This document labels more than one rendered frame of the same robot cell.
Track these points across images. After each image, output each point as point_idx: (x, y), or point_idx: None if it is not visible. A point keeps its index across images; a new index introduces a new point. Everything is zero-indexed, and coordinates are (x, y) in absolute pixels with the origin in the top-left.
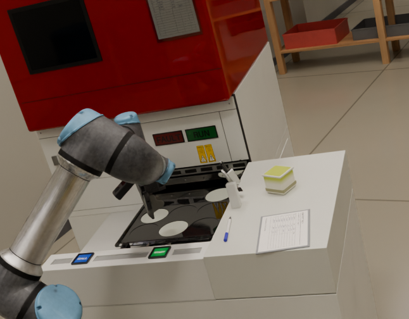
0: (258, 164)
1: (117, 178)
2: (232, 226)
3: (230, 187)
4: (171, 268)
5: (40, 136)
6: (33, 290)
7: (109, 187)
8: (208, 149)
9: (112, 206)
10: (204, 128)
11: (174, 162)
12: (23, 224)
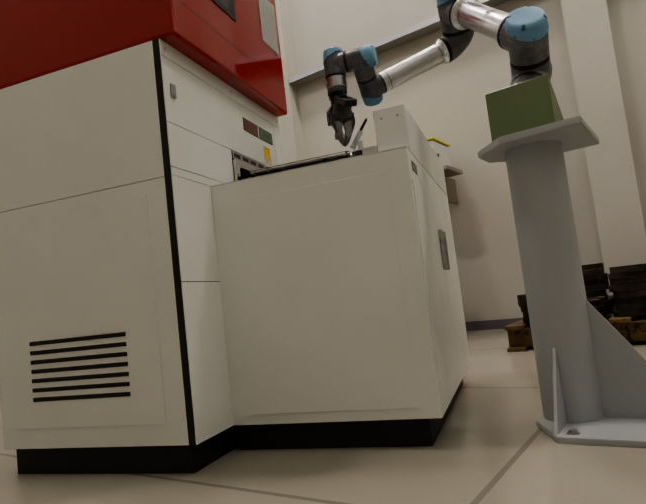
0: None
1: (468, 36)
2: None
3: (363, 143)
4: (428, 147)
5: (163, 51)
6: None
7: (212, 153)
8: (268, 152)
9: (212, 177)
10: (267, 133)
11: (252, 152)
12: (499, 10)
